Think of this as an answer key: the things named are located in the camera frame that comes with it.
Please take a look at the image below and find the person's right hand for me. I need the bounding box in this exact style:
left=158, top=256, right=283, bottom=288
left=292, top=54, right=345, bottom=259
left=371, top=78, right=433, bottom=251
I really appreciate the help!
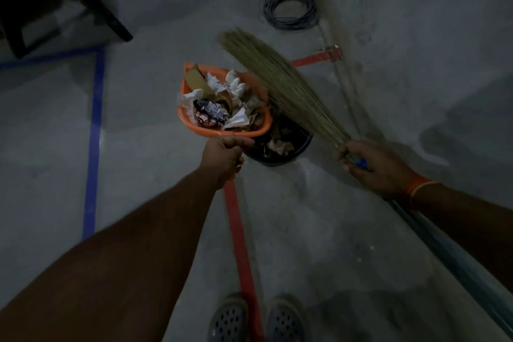
left=337, top=139, right=422, bottom=199

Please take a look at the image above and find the person's left hand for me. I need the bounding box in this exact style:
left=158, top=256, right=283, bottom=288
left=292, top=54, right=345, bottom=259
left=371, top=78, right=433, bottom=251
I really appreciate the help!
left=198, top=135, right=256, bottom=190

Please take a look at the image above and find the orange plastic dustpan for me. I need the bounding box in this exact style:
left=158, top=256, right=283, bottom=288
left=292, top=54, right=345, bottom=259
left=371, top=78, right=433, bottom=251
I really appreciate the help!
left=177, top=61, right=273, bottom=184

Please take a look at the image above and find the pile of paper scraps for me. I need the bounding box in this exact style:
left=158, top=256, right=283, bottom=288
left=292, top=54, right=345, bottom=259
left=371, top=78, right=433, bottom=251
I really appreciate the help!
left=176, top=64, right=297, bottom=158

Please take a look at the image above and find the black bucket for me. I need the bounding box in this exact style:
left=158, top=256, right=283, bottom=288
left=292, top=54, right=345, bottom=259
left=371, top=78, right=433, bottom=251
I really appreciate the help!
left=242, top=111, right=314, bottom=167

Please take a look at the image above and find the grass broom with metal handle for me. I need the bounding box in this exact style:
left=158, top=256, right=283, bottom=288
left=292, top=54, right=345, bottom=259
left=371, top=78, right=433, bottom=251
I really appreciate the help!
left=217, top=28, right=513, bottom=340

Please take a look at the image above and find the person's left forearm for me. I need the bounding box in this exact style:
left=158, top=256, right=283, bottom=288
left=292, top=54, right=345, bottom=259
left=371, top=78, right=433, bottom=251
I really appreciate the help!
left=0, top=171, right=219, bottom=342

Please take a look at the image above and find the person's right forearm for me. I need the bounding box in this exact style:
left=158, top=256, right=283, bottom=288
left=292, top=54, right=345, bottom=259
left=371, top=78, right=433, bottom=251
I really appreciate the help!
left=408, top=183, right=513, bottom=294

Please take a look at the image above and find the orange wrist band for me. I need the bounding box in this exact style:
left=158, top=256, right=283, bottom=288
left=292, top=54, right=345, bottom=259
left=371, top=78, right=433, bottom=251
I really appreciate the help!
left=402, top=174, right=438, bottom=204

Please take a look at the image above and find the grey perforated clog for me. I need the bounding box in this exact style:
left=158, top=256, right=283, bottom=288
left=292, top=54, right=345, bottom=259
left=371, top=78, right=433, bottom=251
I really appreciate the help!
left=264, top=293, right=307, bottom=342
left=206, top=293, right=251, bottom=342

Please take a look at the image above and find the black plastic table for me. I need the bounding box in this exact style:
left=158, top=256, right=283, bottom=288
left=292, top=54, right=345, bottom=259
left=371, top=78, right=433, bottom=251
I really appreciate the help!
left=0, top=0, right=140, bottom=60

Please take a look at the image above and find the grey cable coil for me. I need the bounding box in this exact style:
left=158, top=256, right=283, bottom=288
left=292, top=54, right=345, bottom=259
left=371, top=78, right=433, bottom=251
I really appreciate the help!
left=262, top=0, right=320, bottom=31

